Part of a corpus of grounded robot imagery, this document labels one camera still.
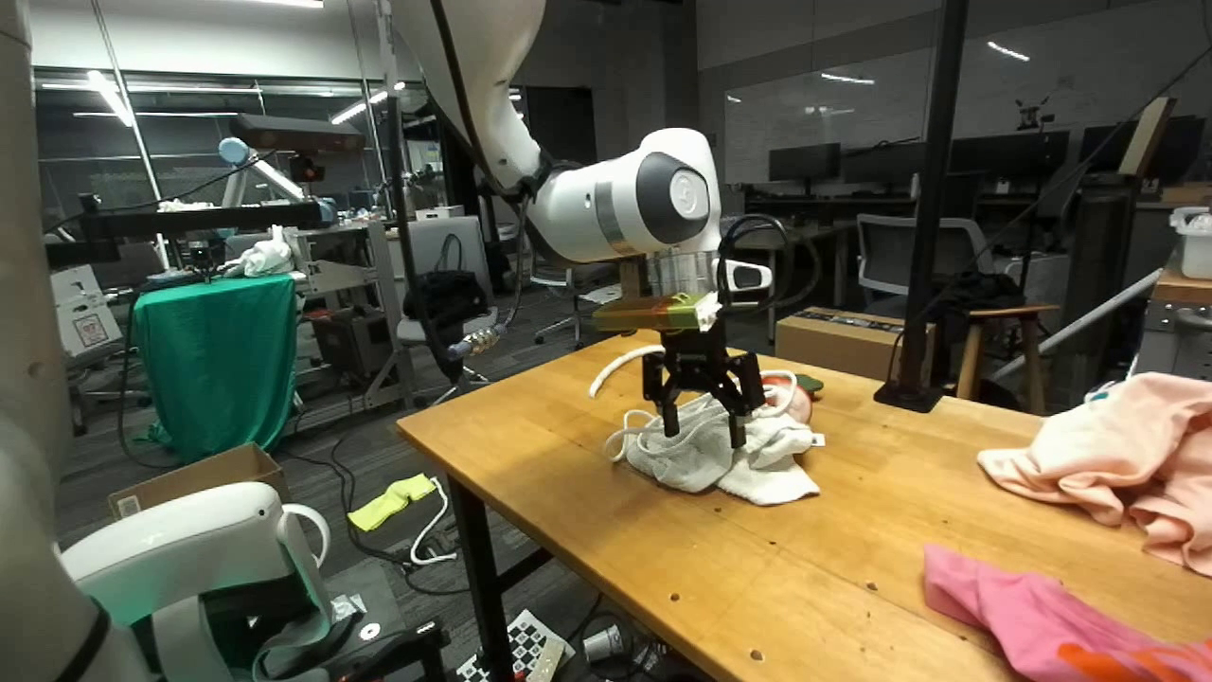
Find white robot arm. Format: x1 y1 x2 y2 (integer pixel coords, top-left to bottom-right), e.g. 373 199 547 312
392 0 762 444

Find peach shirt with teal print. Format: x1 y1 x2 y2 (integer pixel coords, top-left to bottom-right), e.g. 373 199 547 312
979 372 1212 576

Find red apple toy green leaves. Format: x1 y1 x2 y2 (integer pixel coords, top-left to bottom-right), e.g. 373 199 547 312
762 366 821 419

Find green cloth covered table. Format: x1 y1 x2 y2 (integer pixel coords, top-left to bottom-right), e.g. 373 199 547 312
134 271 296 461

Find black vertical pole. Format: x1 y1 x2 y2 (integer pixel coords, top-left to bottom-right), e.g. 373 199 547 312
878 0 971 414

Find white cloth bag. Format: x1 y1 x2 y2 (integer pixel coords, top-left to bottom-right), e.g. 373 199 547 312
608 398 826 509

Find pink shirt with orange print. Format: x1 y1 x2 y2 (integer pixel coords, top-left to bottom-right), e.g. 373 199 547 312
922 548 1212 682

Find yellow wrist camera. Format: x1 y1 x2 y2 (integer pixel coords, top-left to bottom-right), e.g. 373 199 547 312
592 294 719 335

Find wooden stool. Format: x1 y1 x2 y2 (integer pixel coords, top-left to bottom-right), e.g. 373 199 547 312
954 302 1053 414

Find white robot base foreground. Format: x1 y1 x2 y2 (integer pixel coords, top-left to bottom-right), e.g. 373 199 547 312
0 425 446 682

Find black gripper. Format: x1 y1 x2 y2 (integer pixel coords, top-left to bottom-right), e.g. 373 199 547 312
643 328 762 451

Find yellow green power strip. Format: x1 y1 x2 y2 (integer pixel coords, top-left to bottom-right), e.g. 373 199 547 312
348 472 437 530

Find white plastic bin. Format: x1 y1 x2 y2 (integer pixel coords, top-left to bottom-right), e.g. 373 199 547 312
1172 206 1212 279

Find thick white braided rope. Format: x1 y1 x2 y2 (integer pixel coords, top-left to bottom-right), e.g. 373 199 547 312
589 340 666 403

